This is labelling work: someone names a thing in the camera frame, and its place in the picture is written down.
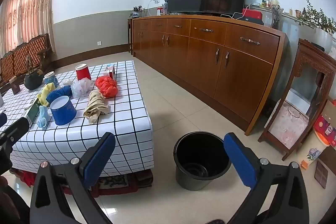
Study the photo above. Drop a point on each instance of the wooden bench with orange back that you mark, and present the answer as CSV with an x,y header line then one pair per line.
x,y
23,56

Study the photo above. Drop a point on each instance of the red paper cup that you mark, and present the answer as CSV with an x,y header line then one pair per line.
x,y
83,73

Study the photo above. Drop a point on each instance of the white plastic bag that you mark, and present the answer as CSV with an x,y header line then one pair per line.
x,y
80,88

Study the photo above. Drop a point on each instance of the beige patterned curtain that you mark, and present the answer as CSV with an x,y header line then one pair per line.
x,y
26,3

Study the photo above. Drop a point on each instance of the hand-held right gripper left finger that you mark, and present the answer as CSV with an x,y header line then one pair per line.
x,y
98,158

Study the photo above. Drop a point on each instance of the table with checked tablecloth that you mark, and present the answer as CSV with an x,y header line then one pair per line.
x,y
118,113

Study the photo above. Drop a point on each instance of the white plant pot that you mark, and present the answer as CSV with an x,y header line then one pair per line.
x,y
321,39

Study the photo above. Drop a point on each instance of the blue paper cup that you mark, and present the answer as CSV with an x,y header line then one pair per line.
x,y
63,111

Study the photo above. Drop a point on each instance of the black plastic bin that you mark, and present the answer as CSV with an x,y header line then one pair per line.
x,y
189,176

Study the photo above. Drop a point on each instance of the glass jar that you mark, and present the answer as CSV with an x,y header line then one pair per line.
x,y
165,7

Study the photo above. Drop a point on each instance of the pink floral cloth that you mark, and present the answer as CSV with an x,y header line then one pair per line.
x,y
288,129

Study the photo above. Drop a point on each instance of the yellow cloth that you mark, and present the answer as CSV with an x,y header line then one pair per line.
x,y
47,90

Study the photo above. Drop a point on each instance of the blue cloth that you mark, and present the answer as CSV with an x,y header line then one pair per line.
x,y
59,92

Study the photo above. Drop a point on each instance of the small wooden block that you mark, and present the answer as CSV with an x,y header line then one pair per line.
x,y
15,85

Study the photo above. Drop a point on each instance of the black teapot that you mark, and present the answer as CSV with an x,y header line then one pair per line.
x,y
32,81

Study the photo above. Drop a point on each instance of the brown square tile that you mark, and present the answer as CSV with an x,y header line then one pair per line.
x,y
321,174

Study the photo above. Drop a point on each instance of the large leafy plant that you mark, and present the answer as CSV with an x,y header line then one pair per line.
x,y
319,19

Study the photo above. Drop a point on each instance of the blue face mask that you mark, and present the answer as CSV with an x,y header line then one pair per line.
x,y
42,116

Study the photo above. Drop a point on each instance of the red plastic bag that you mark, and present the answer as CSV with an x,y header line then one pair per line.
x,y
106,86

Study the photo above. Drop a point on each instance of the red printed carton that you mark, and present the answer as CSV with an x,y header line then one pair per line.
x,y
325,129

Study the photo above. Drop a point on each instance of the red cloth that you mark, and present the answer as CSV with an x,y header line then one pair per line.
x,y
28,178

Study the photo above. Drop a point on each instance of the carved wooden stand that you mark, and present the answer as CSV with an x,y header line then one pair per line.
x,y
312,56

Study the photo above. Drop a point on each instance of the long wooden cabinet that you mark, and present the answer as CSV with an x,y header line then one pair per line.
x,y
204,56

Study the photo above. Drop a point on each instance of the person's dark shoe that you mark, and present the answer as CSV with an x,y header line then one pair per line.
x,y
214,221

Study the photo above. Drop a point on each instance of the floral white container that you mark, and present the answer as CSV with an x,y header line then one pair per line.
x,y
316,149

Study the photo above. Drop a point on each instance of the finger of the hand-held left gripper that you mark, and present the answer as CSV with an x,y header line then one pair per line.
x,y
15,130
2,119

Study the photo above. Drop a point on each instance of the tan crumpled paper bag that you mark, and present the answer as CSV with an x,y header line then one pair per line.
x,y
95,106

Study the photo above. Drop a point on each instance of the patterned paper cup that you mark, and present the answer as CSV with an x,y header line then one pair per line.
x,y
51,79

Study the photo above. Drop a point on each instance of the person's left forearm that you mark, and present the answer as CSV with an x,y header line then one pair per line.
x,y
11,205

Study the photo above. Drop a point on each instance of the green box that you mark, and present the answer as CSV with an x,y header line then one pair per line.
x,y
32,111

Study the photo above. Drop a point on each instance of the glass vase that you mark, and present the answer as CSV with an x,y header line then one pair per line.
x,y
277,16

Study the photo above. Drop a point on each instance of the yellow bottle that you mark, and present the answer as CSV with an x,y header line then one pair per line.
x,y
275,1

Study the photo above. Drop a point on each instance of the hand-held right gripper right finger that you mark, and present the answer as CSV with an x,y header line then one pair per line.
x,y
240,161

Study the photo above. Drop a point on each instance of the small red white box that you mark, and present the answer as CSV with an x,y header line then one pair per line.
x,y
110,71

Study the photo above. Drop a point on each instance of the small orange item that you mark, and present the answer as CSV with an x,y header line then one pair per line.
x,y
304,165

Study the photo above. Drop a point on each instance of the small potted plant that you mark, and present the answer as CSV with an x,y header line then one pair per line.
x,y
137,11

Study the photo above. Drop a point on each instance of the black device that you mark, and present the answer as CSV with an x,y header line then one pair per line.
x,y
249,22

